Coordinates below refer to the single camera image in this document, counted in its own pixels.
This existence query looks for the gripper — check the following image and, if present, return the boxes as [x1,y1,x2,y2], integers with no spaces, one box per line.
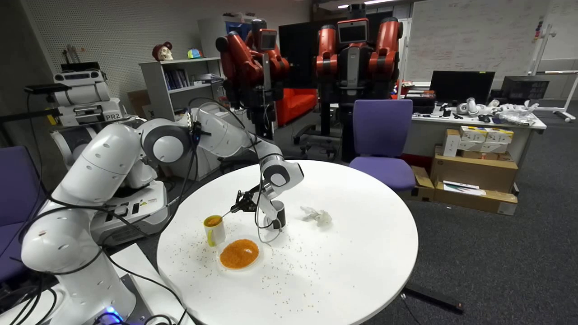
[230,184,265,214]

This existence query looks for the stack of cardboard boxes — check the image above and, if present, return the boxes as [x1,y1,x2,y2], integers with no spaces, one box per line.
[408,144,520,217]

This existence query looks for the crumpled clear plastic wrap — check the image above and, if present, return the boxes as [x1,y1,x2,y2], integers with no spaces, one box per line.
[300,206,333,228]

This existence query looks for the orange sofa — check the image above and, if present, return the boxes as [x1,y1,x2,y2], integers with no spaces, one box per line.
[276,88,318,127]

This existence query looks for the row of books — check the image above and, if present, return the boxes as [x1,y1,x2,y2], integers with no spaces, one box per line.
[163,68,191,91]

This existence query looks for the black monitor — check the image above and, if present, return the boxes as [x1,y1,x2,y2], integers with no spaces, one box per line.
[429,70,496,106]

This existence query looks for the white bowl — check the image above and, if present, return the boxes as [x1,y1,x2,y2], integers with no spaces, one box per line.
[216,237,263,272]

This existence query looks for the whiteboard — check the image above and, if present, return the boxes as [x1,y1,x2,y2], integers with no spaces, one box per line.
[402,0,549,83]

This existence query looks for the stack of small white boxes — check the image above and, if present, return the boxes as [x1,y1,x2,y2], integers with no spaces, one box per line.
[442,126,515,158]

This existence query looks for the white rolling stand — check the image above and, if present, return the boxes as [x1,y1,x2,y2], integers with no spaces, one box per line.
[527,23,578,123]

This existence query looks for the skull with red hat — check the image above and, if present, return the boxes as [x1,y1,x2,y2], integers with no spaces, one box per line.
[151,41,175,62]

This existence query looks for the camera on mount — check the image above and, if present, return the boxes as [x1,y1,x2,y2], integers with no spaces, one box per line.
[0,83,60,125]

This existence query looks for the row of small white robots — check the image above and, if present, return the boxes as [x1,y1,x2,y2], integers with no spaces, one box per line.
[456,97,541,126]

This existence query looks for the purple office chair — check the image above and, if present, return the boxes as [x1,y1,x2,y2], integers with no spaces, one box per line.
[348,99,416,193]

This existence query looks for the white desk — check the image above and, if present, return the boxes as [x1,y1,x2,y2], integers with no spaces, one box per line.
[402,107,548,168]

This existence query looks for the bundle of black cables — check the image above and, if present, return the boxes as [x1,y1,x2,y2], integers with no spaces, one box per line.
[0,275,59,325]

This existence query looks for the white mug with yellow handle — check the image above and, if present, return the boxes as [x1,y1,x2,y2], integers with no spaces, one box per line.
[203,215,227,247]

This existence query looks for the white mobile robot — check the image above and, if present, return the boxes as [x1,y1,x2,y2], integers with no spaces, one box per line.
[25,68,174,246]

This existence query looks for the scattered grains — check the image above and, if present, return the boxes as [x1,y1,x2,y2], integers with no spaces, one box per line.
[168,216,346,296]

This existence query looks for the heap of orange lentils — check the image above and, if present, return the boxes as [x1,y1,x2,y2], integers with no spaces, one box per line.
[220,239,260,270]

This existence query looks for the large black screen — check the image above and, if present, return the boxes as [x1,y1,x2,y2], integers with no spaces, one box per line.
[278,20,326,89]

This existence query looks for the black cable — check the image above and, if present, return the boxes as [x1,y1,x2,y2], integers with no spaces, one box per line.
[399,292,423,325]

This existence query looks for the grey shelf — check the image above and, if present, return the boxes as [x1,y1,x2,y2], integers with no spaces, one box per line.
[139,57,225,122]

